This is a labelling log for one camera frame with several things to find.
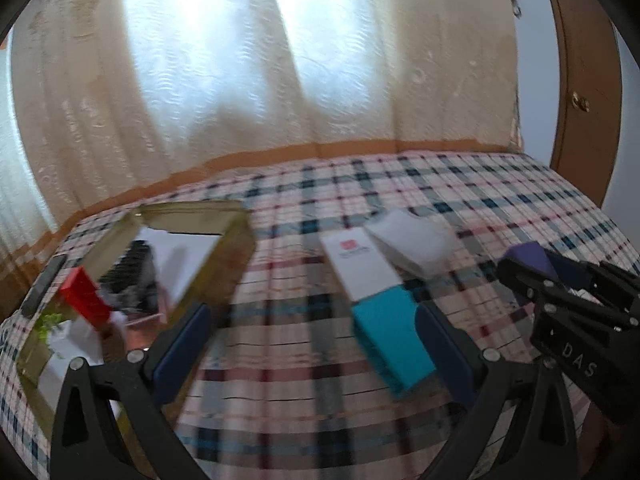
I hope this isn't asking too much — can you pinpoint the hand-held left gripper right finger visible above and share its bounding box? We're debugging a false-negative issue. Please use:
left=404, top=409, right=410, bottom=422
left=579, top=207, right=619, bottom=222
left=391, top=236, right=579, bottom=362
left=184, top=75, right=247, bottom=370
left=415, top=301, right=583, bottom=480

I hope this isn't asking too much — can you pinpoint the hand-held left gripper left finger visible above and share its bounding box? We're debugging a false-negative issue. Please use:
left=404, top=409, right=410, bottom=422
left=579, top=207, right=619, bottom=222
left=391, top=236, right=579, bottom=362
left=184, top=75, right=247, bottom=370
left=47, top=301, right=213, bottom=480

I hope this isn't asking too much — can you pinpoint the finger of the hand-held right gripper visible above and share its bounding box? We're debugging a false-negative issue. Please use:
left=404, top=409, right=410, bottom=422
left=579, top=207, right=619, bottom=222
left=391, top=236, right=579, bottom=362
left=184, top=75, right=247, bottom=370
left=497, top=258, right=617, bottom=332
left=589, top=261, right=640, bottom=312

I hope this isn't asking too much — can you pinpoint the purple box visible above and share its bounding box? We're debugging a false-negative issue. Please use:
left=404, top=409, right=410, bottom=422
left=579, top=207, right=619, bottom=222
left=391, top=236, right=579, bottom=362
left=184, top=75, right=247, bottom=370
left=502, top=241, right=593, bottom=306

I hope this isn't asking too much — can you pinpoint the teal box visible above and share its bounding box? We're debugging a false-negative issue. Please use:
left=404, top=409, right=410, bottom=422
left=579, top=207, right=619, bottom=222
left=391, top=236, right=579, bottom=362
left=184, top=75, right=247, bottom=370
left=350, top=287, right=437, bottom=401

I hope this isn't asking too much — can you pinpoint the dark patterned box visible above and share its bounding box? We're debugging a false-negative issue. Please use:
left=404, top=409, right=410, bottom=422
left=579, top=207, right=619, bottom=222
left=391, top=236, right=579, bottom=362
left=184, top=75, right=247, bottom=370
left=99, top=240, right=156, bottom=311

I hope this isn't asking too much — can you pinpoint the transparent plastic storage box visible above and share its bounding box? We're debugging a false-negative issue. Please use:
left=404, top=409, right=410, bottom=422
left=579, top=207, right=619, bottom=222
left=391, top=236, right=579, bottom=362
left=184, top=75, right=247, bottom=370
left=15, top=200, right=258, bottom=461

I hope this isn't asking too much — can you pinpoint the green plant print box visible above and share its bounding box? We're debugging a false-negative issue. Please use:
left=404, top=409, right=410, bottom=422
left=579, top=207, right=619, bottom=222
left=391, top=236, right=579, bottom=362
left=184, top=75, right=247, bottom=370
left=32, top=310, right=106, bottom=366

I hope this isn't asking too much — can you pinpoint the orange pink box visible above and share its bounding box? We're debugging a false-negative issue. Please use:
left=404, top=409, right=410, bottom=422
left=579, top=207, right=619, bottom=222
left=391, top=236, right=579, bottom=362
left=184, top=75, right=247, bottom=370
left=120, top=310, right=168, bottom=351

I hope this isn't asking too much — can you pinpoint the plain white box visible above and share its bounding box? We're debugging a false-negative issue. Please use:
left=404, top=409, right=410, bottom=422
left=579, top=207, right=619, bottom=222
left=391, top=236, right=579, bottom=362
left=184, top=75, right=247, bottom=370
left=364, top=208, right=458, bottom=278

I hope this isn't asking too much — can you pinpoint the white box with red label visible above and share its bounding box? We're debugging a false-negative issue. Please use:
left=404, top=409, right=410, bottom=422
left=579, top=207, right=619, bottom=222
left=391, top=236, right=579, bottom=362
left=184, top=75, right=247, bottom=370
left=320, top=227, right=403, bottom=306

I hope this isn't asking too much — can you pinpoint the plaid bed sheet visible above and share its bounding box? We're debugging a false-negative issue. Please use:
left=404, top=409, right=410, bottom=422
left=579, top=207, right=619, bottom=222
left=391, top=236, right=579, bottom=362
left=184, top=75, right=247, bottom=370
left=0, top=150, right=640, bottom=480

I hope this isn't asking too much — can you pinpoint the black phone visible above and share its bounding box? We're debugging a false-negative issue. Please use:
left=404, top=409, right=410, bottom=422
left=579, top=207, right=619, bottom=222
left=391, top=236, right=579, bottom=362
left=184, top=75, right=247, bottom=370
left=20, top=254, right=68, bottom=318

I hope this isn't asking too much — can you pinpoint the brown wooden door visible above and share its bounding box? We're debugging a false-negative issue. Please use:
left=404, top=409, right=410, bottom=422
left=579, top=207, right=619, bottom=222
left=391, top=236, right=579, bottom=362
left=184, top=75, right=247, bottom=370
left=537, top=0, right=623, bottom=211

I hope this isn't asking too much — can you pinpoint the cream patterned curtain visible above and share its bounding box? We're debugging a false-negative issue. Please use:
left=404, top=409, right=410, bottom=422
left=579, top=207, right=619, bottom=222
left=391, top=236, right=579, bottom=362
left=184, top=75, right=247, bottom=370
left=0, top=0, right=526, bottom=281

